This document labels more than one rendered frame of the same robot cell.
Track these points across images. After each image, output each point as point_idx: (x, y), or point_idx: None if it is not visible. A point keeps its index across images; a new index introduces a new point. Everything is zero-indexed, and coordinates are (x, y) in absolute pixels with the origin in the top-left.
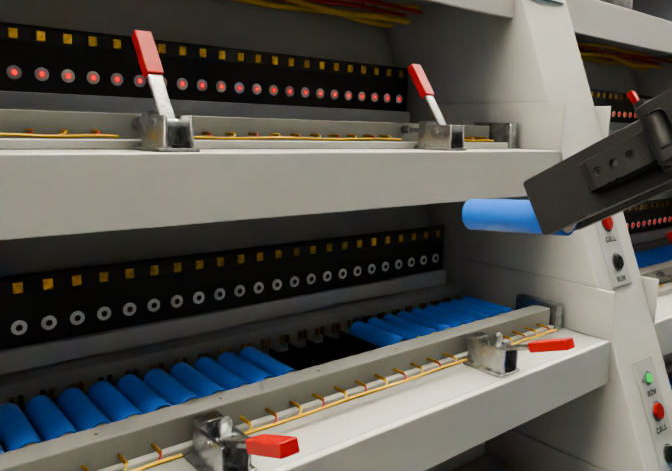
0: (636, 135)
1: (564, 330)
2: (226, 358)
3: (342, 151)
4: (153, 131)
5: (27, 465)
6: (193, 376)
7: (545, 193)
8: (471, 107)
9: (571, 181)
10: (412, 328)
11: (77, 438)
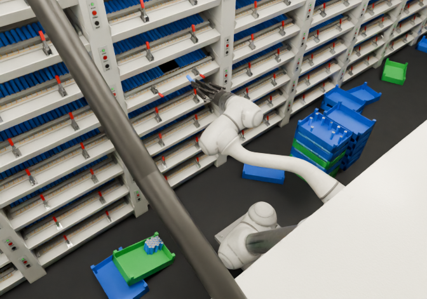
0: (197, 87)
1: (213, 61)
2: (154, 69)
3: (175, 52)
4: (149, 58)
5: (135, 92)
6: (149, 74)
7: (192, 83)
8: (209, 13)
9: (194, 84)
10: (185, 61)
11: (138, 88)
